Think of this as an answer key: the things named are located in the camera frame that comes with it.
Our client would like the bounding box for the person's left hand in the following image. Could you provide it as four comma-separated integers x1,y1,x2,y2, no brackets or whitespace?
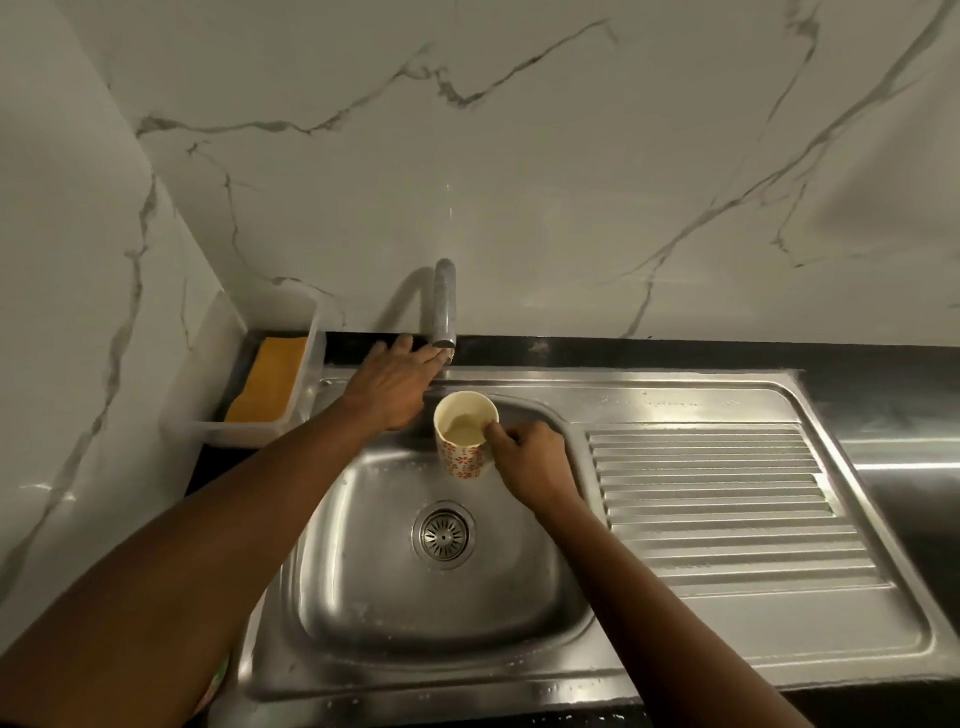
337,333,451,434

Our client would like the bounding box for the person's right hand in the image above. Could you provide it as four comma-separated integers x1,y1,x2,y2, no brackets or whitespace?
482,419,586,519

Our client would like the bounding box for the cream floral mug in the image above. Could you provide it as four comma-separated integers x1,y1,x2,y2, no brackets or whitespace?
433,389,502,481

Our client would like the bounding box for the chrome faucet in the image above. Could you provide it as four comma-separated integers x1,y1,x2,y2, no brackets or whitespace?
425,258,459,365

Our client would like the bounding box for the orange sponge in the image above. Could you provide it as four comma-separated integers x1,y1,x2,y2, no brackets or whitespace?
222,335,310,425

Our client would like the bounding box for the stainless steel sink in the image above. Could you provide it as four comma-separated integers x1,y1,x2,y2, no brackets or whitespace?
209,363,960,728

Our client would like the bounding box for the person's left forearm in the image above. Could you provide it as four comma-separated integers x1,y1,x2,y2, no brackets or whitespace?
0,401,376,728

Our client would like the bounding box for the person's right forearm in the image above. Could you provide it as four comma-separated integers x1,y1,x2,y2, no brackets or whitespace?
543,494,815,728

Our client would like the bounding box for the round metal drain strainer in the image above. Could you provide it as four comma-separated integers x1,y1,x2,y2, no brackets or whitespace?
410,500,478,571

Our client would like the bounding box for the clear plastic container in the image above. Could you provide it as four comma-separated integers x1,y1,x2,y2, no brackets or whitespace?
161,288,328,451

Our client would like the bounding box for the red round soap tub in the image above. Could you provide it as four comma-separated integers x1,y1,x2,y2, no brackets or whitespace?
193,656,230,714

